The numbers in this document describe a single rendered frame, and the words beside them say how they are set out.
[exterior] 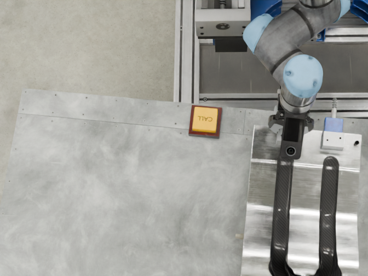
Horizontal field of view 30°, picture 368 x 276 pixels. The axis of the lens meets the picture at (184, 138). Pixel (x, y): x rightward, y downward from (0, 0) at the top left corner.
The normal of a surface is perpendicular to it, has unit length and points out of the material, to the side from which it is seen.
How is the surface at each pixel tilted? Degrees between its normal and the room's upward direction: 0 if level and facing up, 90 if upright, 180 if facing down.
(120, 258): 0
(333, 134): 0
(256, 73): 0
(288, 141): 33
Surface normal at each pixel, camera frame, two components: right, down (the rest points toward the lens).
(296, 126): -0.14, 0.29
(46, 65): -0.06, -0.28
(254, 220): 0.00, -0.65
